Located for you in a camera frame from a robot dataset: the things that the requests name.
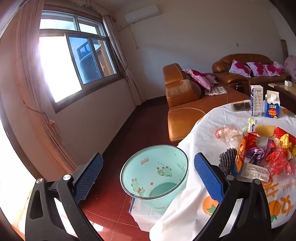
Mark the crumpled yellow wrapper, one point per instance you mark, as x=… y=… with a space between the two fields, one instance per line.
x=285 y=140

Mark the dark seaweed packet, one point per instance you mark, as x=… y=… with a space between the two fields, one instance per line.
x=240 y=106

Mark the red foam fruit net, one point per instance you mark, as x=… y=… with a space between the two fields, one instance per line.
x=281 y=132

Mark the brown leather chaise sofa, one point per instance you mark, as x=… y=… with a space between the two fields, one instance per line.
x=185 y=111

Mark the long pink curtain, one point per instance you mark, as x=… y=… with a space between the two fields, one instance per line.
x=30 y=58

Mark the light green plastic bin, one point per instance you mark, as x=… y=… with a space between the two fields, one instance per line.
x=148 y=166

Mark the checkered cloth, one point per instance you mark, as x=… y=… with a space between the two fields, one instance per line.
x=216 y=90

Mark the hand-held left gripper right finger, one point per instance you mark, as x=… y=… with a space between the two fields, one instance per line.
x=209 y=178

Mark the clear plastic bag red print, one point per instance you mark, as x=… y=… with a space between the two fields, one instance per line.
x=229 y=136

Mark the sliding glass window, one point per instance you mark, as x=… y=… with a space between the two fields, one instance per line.
x=87 y=53

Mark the narrow pale curtain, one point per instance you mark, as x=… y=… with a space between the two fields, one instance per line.
x=118 y=46

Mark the yellow sponge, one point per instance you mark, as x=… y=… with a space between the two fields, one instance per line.
x=266 y=130

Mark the large pink floral pillow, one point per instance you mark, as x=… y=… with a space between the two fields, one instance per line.
x=201 y=77

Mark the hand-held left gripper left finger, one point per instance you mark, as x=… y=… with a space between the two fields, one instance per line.
x=89 y=178

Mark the purple foil wrapper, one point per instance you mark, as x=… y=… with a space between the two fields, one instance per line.
x=254 y=154

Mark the dark grey ribbed foam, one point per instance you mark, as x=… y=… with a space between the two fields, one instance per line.
x=227 y=160

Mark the wooden coffee table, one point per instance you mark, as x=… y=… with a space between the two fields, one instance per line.
x=286 y=92

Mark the pink cloth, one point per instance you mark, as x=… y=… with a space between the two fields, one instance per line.
x=291 y=67

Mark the white printed tablecloth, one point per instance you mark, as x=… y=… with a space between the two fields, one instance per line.
x=208 y=129

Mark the tall white milk carton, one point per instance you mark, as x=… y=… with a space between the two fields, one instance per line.
x=256 y=102

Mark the blue gable-top carton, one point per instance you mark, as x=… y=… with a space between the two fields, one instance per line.
x=272 y=110

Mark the red cellophane bag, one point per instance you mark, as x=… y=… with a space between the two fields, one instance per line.
x=277 y=162

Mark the orange snack bag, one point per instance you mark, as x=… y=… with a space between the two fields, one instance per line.
x=248 y=139

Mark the white label packet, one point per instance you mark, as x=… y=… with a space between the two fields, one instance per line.
x=254 y=172

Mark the white air conditioner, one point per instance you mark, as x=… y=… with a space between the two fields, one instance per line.
x=142 y=14

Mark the white magenta floral pillow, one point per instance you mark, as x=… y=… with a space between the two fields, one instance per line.
x=239 y=68
x=274 y=69
x=256 y=68

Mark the small white box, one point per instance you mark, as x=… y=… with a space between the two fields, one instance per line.
x=288 y=83

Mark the yellow white wrapper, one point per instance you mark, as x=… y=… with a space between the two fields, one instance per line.
x=251 y=125

